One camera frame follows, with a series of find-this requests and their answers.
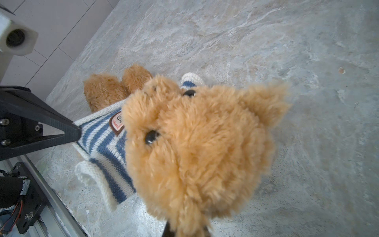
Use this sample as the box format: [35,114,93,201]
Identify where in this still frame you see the blue white striped sweater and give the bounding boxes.
[72,72,205,212]

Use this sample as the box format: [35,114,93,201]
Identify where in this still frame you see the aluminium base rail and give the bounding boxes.
[1,155,87,237]

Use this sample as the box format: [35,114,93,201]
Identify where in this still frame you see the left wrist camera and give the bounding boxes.
[1,5,38,56]

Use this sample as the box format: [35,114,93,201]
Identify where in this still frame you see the brown teddy bear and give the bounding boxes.
[82,63,291,237]

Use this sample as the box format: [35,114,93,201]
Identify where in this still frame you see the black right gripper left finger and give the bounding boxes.
[161,221,175,237]

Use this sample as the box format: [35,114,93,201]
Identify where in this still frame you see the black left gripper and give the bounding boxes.
[1,86,82,161]

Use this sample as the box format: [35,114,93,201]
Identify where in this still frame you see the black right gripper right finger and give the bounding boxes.
[204,227,211,237]

